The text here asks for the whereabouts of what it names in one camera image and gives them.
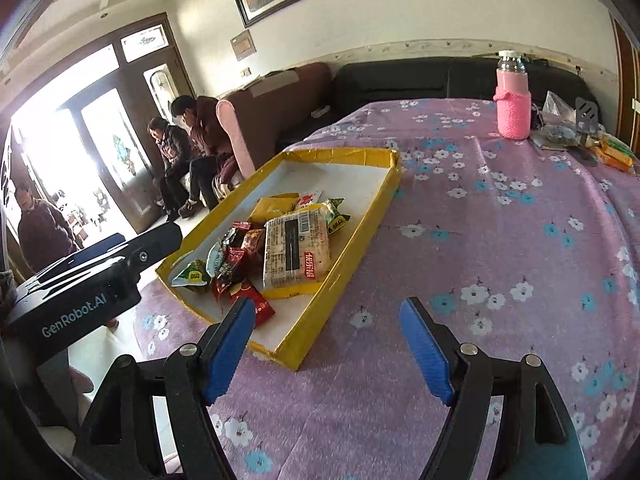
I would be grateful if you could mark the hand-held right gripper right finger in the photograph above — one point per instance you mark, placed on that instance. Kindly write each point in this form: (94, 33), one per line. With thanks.
(427, 352)

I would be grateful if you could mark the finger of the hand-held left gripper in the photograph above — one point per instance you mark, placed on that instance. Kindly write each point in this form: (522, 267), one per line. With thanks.
(150, 247)
(102, 243)

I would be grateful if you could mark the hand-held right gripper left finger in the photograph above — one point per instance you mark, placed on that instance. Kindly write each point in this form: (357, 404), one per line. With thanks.
(230, 350)

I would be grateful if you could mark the green white snack packet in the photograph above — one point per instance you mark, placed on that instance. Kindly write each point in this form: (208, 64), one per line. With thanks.
(216, 260)

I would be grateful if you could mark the dark red snack packet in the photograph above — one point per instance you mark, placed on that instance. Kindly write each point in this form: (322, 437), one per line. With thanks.
(227, 275)

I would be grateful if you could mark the pale yellow biscuit packet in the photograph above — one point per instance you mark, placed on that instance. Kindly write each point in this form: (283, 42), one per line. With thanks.
(290, 291)

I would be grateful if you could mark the large clear biscuit pack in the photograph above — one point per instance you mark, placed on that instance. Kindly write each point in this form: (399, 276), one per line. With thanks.
(295, 245)

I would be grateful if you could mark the yellow snack packet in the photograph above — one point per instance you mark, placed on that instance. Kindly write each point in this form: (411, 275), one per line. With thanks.
(272, 207)

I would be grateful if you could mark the small red white packet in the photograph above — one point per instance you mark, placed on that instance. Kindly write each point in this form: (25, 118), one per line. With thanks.
(307, 201)

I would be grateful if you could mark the yellow cardboard tray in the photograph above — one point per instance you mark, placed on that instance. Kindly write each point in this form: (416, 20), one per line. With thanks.
(350, 180)

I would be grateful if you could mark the wooden glass door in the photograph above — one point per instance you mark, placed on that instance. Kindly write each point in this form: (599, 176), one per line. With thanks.
(135, 160)

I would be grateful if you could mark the purple floral tablecloth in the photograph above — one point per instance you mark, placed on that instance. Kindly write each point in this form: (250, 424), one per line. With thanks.
(500, 260)

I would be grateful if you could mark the brown armchair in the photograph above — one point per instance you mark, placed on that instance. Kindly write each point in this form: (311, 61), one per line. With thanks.
(280, 115)

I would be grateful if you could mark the pink sleeved bottle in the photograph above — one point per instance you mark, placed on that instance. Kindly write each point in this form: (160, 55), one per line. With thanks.
(512, 110)

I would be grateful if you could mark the black sofa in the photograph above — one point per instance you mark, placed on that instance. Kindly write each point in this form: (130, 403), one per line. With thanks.
(400, 82)

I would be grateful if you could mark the pile of colourful snack packets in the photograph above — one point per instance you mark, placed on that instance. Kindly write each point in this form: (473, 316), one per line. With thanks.
(612, 152)

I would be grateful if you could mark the clear plastic bag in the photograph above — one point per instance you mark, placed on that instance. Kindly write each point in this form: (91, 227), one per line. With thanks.
(555, 105)

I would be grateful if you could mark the metal phone stand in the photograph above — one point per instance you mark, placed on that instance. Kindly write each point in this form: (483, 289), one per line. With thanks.
(586, 112)

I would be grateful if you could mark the wooden framed window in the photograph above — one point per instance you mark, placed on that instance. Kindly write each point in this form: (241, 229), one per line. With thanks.
(625, 85)

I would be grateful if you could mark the wall plaque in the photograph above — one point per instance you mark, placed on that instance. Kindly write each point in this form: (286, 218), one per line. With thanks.
(243, 44)

